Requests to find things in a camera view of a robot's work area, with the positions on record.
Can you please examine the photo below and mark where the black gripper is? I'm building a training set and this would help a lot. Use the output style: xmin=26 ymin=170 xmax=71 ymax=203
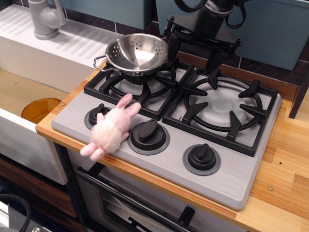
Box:
xmin=164 ymin=9 xmax=242 ymax=74

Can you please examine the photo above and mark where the pink plush bunny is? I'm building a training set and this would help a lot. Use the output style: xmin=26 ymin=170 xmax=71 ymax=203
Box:
xmin=80 ymin=93 xmax=141 ymax=161

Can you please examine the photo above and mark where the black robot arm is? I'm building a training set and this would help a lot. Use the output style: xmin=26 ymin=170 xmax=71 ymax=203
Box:
xmin=164 ymin=0 xmax=246 ymax=74

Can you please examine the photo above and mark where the steel colander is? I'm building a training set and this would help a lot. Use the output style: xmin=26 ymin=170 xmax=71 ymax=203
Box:
xmin=93 ymin=33 xmax=169 ymax=85

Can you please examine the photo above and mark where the left black burner grate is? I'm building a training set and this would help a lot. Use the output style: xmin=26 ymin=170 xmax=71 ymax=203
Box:
xmin=84 ymin=59 xmax=194 ymax=120

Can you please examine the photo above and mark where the black burner grate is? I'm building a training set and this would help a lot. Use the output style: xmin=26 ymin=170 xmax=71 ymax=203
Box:
xmin=84 ymin=59 xmax=194 ymax=120
xmin=163 ymin=68 xmax=279 ymax=157

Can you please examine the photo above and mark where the right black burner grate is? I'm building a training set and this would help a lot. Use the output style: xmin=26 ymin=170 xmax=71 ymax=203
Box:
xmin=163 ymin=68 xmax=279 ymax=157

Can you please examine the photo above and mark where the grey toy stove top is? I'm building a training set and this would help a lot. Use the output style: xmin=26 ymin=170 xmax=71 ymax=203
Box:
xmin=51 ymin=62 xmax=282 ymax=210

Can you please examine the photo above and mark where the middle black stove knob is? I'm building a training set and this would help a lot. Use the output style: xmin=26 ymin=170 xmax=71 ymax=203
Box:
xmin=127 ymin=119 xmax=170 ymax=156

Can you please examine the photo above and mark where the black stove knob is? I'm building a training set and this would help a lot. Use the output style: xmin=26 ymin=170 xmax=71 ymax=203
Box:
xmin=183 ymin=144 xmax=221 ymax=176
xmin=84 ymin=103 xmax=112 ymax=130
xmin=127 ymin=119 xmax=170 ymax=156

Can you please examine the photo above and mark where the right black stove knob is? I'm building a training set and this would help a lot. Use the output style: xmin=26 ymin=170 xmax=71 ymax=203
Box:
xmin=183 ymin=144 xmax=221 ymax=176

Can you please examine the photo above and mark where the left black stove knob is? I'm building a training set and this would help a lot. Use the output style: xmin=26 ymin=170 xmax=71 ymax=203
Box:
xmin=84 ymin=103 xmax=112 ymax=130

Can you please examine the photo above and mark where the grey toy faucet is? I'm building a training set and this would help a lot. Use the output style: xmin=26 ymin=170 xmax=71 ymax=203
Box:
xmin=28 ymin=0 xmax=66 ymax=40

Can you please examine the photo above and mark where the white toy sink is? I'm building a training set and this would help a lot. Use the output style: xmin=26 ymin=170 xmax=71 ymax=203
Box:
xmin=0 ymin=4 xmax=117 ymax=185

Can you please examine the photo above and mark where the orange plastic plate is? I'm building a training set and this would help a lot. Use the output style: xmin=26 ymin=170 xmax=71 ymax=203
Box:
xmin=21 ymin=98 xmax=61 ymax=124

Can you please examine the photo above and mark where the toy oven door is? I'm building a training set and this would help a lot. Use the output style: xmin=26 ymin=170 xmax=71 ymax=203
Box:
xmin=76 ymin=166 xmax=243 ymax=232

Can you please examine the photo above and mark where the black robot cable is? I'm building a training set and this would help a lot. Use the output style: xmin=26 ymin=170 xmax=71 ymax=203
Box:
xmin=173 ymin=0 xmax=247 ymax=29

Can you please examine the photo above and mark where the dark wooden frame post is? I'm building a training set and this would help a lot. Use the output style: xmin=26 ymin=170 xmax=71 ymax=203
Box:
xmin=289 ymin=66 xmax=309 ymax=119

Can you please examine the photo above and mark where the black braided cable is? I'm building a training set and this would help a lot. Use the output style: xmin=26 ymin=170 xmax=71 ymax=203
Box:
xmin=0 ymin=193 xmax=32 ymax=232

